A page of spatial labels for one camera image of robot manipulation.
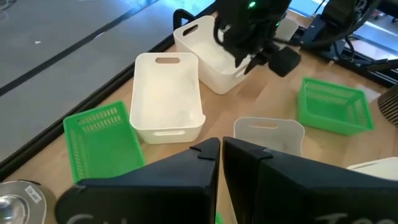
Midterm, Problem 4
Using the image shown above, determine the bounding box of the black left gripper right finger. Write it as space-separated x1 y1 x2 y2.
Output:
222 136 398 224

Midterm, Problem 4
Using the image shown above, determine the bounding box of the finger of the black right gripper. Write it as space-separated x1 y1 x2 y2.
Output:
267 45 302 78
233 49 270 75

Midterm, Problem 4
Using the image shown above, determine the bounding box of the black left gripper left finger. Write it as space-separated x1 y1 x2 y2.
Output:
55 137 221 224

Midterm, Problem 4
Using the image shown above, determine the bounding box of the white plastic basket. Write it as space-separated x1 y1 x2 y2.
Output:
129 52 206 145
346 156 398 182
275 17 300 44
233 116 306 157
172 14 253 95

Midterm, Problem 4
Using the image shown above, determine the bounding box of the green slotted plastic basket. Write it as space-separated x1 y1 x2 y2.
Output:
62 100 147 184
297 77 376 136

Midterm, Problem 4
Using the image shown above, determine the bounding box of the ribbed brown plant pot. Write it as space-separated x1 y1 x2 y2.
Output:
377 83 398 128

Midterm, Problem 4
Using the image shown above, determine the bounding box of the silver glass lamp base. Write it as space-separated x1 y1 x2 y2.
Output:
0 179 58 224

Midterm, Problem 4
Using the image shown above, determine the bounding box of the black curved bracket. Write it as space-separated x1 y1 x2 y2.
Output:
172 8 197 30

